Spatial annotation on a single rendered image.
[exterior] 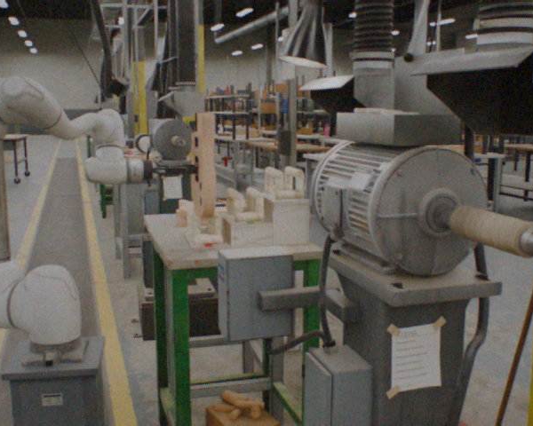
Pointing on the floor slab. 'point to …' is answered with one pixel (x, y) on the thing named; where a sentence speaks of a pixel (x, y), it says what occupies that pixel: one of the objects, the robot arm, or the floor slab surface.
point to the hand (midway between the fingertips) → (195, 169)
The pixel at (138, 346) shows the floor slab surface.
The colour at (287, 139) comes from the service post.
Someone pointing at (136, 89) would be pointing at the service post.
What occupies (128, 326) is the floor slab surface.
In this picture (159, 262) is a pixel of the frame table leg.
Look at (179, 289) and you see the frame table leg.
